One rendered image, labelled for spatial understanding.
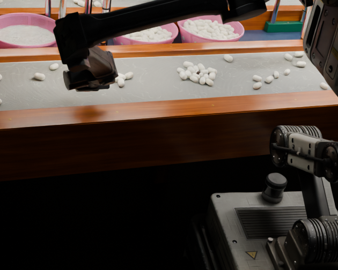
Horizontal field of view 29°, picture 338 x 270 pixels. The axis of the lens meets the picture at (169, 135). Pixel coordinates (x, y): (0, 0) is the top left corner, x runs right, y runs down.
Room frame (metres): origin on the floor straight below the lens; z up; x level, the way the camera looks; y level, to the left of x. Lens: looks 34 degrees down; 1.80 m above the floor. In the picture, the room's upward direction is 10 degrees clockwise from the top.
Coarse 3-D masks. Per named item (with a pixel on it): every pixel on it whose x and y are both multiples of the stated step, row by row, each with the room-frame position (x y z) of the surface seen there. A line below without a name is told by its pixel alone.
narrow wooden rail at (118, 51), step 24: (24, 48) 1.92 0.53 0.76; (48, 48) 1.95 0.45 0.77; (120, 48) 2.04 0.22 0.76; (144, 48) 2.07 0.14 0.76; (168, 48) 2.10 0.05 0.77; (192, 48) 2.13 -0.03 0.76; (216, 48) 2.17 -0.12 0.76; (240, 48) 2.21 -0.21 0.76; (264, 48) 2.25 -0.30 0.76; (288, 48) 2.29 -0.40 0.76
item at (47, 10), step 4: (48, 0) 2.20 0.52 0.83; (88, 0) 2.26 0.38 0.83; (48, 4) 2.20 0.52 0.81; (84, 4) 2.27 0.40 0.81; (88, 4) 2.26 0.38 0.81; (48, 8) 2.20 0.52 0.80; (84, 8) 2.27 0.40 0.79; (88, 8) 2.26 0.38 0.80; (48, 12) 2.20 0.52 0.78; (84, 12) 2.26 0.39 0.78; (88, 12) 2.26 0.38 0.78; (48, 16) 2.20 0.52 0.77; (44, 28) 2.19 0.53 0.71
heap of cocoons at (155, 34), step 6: (144, 30) 2.26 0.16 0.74; (150, 30) 2.28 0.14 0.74; (156, 30) 2.29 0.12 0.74; (162, 30) 2.30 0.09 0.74; (126, 36) 2.19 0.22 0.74; (132, 36) 2.19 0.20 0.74; (138, 36) 2.23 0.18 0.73; (144, 36) 2.21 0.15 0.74; (150, 36) 2.22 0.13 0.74; (156, 36) 2.22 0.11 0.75; (162, 36) 2.24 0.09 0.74; (168, 36) 2.26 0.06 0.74
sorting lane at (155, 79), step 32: (0, 64) 1.83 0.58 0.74; (32, 64) 1.87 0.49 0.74; (64, 64) 1.90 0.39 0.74; (128, 64) 1.98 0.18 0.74; (160, 64) 2.02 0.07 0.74; (224, 64) 2.10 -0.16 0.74; (256, 64) 2.14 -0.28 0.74; (288, 64) 2.19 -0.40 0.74; (0, 96) 1.64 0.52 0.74; (32, 96) 1.67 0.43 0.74; (64, 96) 1.70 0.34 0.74; (96, 96) 1.73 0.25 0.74; (128, 96) 1.76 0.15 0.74; (160, 96) 1.80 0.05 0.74; (192, 96) 1.83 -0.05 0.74
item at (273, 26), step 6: (276, 0) 2.61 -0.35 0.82; (276, 6) 2.60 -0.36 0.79; (276, 12) 2.61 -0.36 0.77; (270, 18) 2.61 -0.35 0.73; (300, 18) 2.68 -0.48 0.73; (270, 24) 2.60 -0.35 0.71; (276, 24) 2.61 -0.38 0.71; (282, 24) 2.62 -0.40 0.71; (288, 24) 2.63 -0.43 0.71; (294, 24) 2.64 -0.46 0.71; (300, 24) 2.66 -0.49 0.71; (264, 30) 2.61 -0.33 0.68; (270, 30) 2.60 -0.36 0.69; (276, 30) 2.61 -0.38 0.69; (282, 30) 2.62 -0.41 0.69; (288, 30) 2.64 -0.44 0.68; (294, 30) 2.65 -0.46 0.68; (300, 30) 2.66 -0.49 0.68
